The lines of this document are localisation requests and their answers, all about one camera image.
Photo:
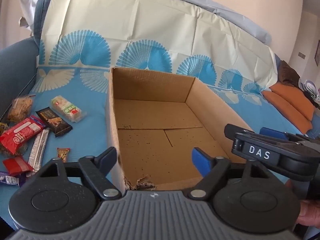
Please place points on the small golden candy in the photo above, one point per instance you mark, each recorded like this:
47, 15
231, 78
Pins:
63, 154

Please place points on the blue and cream printed cover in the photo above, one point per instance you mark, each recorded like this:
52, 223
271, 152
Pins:
87, 135

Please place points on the clear bag of colourful candy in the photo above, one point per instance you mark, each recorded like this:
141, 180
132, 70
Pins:
15, 153

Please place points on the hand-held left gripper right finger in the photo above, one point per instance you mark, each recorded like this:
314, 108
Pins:
200, 161

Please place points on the blue sofa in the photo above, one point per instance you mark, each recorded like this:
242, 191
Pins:
17, 62

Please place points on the white and green snack packet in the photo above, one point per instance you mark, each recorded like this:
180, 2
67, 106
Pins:
67, 108

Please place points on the purple snack packet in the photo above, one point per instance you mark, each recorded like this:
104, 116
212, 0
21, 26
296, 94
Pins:
10, 178

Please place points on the small red snack packet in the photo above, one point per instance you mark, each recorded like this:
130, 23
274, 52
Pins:
16, 165

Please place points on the wall light switch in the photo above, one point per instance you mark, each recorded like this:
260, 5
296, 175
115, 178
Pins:
301, 55

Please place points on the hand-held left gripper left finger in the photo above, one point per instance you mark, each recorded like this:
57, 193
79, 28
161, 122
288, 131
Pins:
110, 157

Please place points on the dark brown chocolate bar packet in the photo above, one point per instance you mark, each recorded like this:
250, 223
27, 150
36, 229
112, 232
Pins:
53, 122

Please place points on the silver snack bar wrapper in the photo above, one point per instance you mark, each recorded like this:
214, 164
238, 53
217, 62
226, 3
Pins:
38, 147

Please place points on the person's right hand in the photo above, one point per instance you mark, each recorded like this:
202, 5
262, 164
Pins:
310, 212

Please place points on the pile of light clothes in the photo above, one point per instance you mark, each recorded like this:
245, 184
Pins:
310, 87

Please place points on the large red snack packet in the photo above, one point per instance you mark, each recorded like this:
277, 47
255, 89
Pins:
20, 133

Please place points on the brown cloth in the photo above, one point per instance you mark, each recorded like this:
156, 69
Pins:
287, 72

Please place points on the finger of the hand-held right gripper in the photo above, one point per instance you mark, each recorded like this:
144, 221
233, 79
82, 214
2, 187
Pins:
232, 130
272, 132

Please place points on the cardboard box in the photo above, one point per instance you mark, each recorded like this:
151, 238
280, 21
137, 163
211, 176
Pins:
150, 120

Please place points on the orange cushion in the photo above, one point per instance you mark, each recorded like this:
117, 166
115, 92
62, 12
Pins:
292, 97
287, 116

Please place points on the clear bag of cookies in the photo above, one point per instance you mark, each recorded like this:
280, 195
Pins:
21, 107

